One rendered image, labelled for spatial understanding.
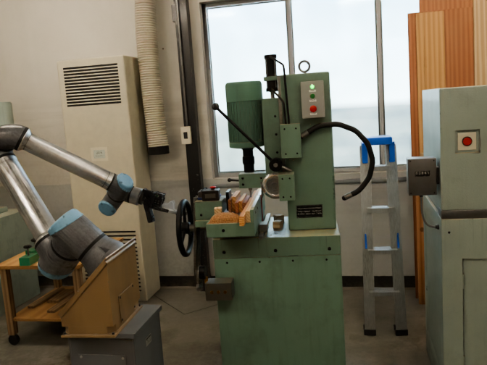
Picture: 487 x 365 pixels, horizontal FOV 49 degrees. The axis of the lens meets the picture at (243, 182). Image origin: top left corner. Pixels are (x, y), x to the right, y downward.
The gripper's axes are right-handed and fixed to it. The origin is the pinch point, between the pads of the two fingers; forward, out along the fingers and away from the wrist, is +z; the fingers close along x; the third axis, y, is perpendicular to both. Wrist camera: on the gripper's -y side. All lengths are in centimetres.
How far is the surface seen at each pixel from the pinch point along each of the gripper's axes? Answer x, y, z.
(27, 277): 116, -117, -122
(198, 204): -19.4, 12.4, 13.1
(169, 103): 133, 43, -52
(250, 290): -30, -17, 48
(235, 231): -42, 12, 35
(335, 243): -30, 17, 78
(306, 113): -25, 68, 49
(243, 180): -11.7, 28.3, 29.4
